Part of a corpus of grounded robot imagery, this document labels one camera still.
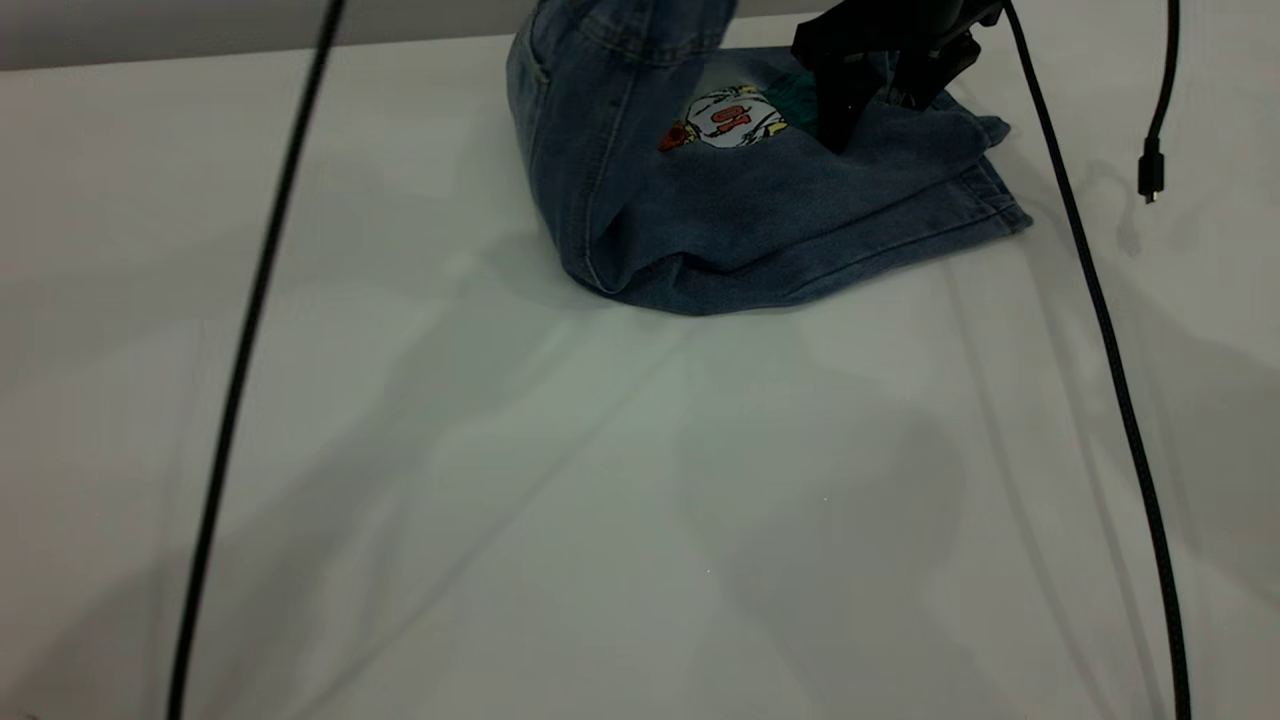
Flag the blue denim shorts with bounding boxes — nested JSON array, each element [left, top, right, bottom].
[[505, 0, 1033, 317]]

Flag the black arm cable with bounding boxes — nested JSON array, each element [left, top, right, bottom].
[[1003, 0, 1193, 720], [168, 0, 348, 720]]

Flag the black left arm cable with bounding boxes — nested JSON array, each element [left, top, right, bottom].
[[168, 0, 348, 720]]

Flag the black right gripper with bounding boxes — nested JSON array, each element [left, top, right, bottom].
[[790, 0, 1005, 154]]

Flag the dangling black plug cable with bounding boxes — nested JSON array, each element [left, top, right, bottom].
[[1138, 0, 1183, 205]]

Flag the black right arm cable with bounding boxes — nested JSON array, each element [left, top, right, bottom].
[[1003, 0, 1193, 720]]

